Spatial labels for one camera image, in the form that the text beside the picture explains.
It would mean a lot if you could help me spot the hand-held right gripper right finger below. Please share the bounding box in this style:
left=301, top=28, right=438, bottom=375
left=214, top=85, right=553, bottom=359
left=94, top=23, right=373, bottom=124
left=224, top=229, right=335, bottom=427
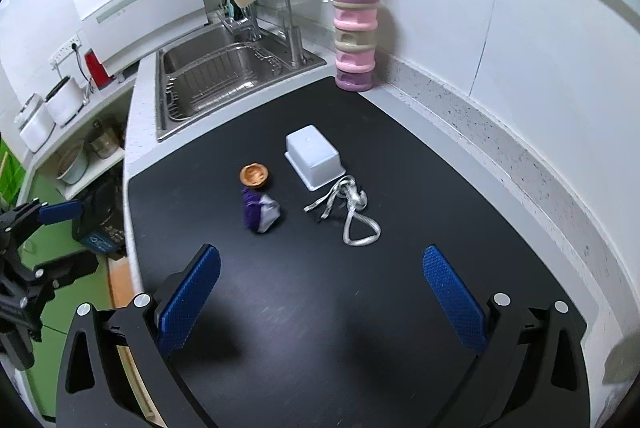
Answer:
left=422, top=244, right=591, bottom=428

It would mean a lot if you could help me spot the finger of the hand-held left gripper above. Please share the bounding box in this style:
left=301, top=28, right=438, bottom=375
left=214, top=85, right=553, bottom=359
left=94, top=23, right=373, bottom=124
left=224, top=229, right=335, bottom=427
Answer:
left=25, top=251, right=100, bottom=309
left=0, top=200, right=84, bottom=255

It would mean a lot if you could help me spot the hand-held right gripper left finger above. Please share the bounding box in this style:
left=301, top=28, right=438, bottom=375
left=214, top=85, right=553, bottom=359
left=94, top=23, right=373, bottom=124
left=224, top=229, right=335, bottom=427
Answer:
left=55, top=244, right=236, bottom=428

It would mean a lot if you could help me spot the black trash bin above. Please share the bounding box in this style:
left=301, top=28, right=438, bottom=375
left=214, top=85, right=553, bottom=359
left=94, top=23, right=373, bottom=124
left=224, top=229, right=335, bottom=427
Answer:
left=72, top=180, right=129, bottom=259

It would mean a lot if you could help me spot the pale green bowl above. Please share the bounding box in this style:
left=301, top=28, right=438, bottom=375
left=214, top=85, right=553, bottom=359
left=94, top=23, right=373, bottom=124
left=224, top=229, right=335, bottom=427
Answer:
left=56, top=142, right=90, bottom=185

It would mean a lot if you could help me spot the green cabinet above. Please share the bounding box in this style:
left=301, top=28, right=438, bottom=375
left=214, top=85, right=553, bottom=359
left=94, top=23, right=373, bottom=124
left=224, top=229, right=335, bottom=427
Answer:
left=0, top=143, right=122, bottom=420

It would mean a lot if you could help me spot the metal pot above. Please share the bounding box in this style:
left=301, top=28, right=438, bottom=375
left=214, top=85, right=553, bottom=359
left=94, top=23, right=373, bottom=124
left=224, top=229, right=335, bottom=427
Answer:
left=87, top=122, right=121, bottom=160

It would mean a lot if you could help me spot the white rice cooker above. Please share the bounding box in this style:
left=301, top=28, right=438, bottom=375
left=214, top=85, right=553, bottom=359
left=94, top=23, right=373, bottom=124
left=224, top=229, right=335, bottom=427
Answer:
left=13, top=93, right=56, bottom=153
left=44, top=76, right=84, bottom=127

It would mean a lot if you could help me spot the purple crumpled wrapper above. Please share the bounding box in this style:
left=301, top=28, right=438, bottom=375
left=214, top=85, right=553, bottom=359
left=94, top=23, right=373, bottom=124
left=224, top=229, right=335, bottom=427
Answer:
left=242, top=186, right=281, bottom=234

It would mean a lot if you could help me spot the black counter mat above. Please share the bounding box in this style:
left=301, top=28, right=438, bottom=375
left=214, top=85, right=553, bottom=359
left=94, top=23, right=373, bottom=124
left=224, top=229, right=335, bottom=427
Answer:
left=125, top=75, right=589, bottom=428

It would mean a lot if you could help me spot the white knotted ribbon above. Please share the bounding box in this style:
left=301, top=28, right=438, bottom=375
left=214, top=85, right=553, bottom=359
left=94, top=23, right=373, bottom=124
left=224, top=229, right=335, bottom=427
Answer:
left=303, top=175, right=382, bottom=247

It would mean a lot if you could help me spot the small wooden bowl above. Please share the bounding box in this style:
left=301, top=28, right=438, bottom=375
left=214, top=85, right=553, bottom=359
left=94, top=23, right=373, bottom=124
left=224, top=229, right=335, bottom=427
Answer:
left=239, top=162, right=273, bottom=188

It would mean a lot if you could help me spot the red kettle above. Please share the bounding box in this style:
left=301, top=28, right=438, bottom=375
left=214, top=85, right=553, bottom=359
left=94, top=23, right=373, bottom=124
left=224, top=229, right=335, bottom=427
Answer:
left=83, top=49, right=114, bottom=90

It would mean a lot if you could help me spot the white plastic container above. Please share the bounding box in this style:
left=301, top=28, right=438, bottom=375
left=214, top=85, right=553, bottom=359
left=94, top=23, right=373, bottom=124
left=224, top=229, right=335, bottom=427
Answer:
left=284, top=124, right=346, bottom=193

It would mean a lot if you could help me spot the stainless steel sink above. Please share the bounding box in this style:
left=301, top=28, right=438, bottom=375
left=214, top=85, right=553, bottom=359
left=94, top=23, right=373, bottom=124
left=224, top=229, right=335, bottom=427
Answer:
left=154, top=22, right=329, bottom=143

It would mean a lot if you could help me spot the pastel stacked container tower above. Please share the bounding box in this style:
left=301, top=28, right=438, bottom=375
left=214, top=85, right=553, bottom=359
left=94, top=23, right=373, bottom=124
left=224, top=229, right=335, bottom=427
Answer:
left=332, top=0, right=380, bottom=93

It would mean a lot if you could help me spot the slim chrome faucet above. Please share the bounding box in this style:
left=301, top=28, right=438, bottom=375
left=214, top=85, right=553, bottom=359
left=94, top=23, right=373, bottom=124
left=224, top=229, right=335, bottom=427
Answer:
left=222, top=0, right=306, bottom=68

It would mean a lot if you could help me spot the white wall socket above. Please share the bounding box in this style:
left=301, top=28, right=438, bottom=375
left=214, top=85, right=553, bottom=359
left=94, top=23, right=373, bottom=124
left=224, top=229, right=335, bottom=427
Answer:
left=48, top=35, right=84, bottom=67

